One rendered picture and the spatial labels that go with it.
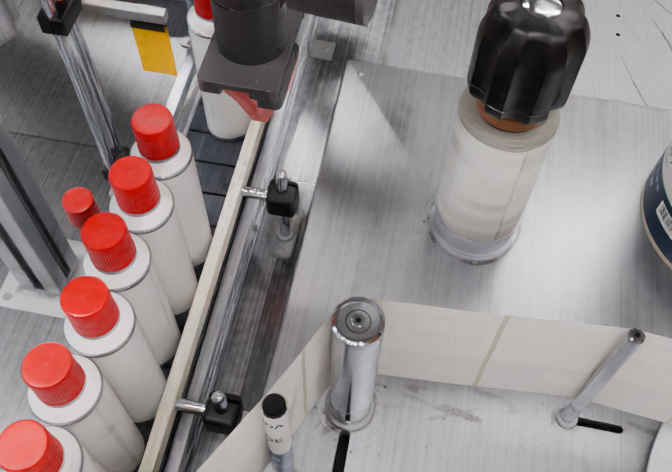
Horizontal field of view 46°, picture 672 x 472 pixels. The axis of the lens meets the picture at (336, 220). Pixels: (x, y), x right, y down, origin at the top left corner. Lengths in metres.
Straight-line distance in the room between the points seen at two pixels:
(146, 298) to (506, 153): 0.31
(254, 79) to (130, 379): 0.25
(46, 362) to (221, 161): 0.38
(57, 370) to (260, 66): 0.27
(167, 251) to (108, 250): 0.10
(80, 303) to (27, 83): 0.53
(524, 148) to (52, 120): 0.58
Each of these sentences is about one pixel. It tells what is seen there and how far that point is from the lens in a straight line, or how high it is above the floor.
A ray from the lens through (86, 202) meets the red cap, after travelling 0.88.
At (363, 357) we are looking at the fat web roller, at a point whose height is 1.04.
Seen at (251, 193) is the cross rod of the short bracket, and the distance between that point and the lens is 0.80.
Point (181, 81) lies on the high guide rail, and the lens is 0.83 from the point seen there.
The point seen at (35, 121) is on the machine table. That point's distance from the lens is 1.01.
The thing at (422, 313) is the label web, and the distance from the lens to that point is 0.58.
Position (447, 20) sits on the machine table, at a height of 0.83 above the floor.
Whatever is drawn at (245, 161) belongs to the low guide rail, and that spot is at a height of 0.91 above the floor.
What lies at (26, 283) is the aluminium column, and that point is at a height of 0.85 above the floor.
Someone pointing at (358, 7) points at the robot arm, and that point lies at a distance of 0.55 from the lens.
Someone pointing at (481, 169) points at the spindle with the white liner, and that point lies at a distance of 0.68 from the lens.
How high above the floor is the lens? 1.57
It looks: 58 degrees down
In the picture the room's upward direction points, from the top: 2 degrees clockwise
